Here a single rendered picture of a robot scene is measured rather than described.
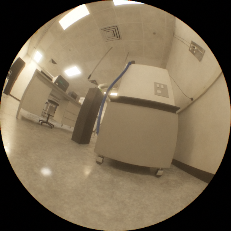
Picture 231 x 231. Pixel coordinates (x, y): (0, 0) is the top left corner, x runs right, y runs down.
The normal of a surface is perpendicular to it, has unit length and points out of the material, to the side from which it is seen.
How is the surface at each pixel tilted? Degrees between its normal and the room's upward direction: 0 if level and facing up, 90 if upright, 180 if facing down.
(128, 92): 90
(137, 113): 90
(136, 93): 90
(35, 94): 90
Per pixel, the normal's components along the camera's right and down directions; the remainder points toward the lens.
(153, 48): -0.25, 0.94
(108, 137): -0.22, -0.30
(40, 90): 0.94, 0.18
